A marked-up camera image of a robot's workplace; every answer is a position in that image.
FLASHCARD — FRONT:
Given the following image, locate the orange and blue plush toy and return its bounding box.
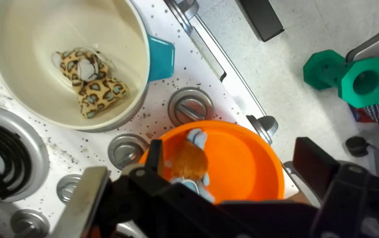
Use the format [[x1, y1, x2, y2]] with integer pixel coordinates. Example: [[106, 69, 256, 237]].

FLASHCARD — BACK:
[[164, 127, 213, 203]]

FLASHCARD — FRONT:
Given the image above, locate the orange plastic bowl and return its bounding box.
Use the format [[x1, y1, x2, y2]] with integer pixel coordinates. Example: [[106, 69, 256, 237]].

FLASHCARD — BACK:
[[139, 119, 287, 205]]

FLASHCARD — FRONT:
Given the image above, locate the black coil toy burner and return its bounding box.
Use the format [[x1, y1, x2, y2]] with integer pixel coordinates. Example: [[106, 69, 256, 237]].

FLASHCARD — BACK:
[[0, 103, 52, 205]]

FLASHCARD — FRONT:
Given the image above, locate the white speckled toy kitchen countertop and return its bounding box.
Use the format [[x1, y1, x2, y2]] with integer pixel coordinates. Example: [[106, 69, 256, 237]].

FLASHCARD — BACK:
[[0, 0, 301, 238]]

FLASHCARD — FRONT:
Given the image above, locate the silver rail bar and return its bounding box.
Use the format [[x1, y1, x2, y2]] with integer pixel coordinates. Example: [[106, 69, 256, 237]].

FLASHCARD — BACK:
[[164, 0, 229, 83]]

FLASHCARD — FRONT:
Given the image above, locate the silver round peg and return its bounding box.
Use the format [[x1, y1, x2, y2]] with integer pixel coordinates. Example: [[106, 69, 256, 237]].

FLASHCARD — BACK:
[[246, 114, 282, 145]]

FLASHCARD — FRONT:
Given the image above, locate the silver stove knob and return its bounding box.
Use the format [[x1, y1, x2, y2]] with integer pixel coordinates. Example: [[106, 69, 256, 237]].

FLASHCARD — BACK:
[[168, 86, 215, 128], [56, 173, 87, 205], [107, 132, 151, 172], [9, 209, 52, 238]]

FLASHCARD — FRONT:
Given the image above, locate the grey metal tray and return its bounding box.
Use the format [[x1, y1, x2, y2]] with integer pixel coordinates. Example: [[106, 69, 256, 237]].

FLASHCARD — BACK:
[[345, 18, 379, 63]]

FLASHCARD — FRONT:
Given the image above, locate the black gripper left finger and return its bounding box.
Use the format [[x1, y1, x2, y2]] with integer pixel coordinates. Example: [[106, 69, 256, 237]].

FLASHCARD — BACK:
[[143, 139, 168, 182]]

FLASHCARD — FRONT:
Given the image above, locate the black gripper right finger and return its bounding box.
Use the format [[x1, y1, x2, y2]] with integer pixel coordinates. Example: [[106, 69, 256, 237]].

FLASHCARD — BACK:
[[293, 136, 345, 197]]

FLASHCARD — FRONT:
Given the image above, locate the leopard print plush toy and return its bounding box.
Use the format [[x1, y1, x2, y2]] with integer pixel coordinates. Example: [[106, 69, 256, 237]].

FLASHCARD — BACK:
[[50, 46, 130, 120]]

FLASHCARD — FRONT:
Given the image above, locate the black rectangular block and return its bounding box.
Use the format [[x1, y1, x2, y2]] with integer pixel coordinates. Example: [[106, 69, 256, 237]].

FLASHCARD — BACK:
[[235, 0, 285, 43]]

